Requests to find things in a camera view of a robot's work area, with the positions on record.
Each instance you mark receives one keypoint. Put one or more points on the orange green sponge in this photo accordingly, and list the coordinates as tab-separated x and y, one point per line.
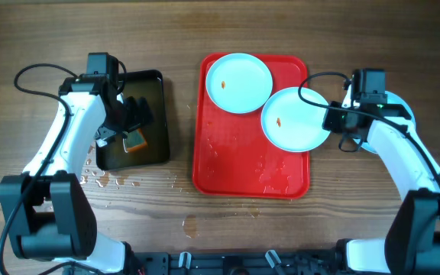
134	141

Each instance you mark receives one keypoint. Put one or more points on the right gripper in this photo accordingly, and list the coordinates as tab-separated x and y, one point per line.
330	123

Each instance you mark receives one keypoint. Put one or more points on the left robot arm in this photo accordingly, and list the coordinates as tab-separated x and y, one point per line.
47	215

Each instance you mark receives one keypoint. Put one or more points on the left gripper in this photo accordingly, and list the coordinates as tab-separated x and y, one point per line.
143	118

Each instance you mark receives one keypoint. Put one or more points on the red plastic tray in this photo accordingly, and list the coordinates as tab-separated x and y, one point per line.
233	157

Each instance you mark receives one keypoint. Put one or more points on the black water tray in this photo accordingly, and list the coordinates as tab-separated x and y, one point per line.
148	84

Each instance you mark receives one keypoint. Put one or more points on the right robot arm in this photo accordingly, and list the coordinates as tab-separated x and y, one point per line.
412	245

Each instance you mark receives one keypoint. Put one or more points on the light blue plate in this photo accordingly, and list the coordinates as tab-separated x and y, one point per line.
239	83
291	124
392	99

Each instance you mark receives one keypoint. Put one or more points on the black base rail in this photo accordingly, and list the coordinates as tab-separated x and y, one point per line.
299	262

